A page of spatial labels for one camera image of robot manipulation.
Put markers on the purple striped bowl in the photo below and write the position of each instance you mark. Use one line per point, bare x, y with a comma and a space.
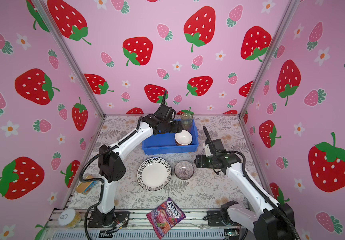
184, 170

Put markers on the purple Fox's candy bag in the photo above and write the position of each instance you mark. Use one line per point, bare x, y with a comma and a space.
165, 217

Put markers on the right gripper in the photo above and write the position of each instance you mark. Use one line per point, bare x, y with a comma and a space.
199, 160

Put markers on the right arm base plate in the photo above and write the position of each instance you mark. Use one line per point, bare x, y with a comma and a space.
217, 218

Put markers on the white plate with patterned rim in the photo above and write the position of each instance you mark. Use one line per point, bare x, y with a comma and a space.
154, 174

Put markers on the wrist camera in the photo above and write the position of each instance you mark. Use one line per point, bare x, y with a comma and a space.
165, 113
213, 148

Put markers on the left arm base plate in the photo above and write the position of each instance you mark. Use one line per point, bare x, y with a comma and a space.
109, 220

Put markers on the yellow transparent cup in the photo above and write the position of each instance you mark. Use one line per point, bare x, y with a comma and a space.
187, 125

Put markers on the white bowl with orange outside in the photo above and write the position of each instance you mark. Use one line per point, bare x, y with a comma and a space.
184, 138

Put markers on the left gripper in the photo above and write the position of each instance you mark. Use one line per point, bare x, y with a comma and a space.
175, 125

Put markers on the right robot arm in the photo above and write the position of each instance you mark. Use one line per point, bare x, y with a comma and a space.
268, 219

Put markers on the blue plastic bin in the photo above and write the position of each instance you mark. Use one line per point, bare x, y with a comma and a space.
165, 143

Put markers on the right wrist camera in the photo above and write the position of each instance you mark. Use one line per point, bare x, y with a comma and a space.
213, 148

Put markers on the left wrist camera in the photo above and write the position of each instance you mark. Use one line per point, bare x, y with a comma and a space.
165, 113

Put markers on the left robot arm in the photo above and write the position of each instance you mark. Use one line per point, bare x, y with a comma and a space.
111, 160

